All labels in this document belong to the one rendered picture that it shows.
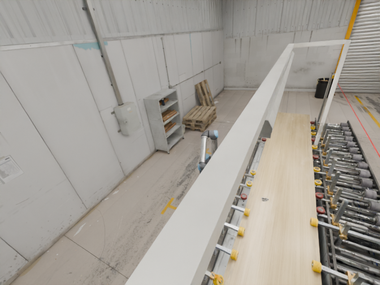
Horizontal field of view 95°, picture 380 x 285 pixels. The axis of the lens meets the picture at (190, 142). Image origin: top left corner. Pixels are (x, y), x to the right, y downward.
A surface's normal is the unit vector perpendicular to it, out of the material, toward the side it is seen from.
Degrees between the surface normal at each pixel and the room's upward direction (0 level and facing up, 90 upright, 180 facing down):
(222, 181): 0
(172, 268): 0
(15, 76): 90
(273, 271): 0
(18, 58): 90
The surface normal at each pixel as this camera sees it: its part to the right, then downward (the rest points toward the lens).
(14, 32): 0.89, 0.15
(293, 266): -0.11, -0.85
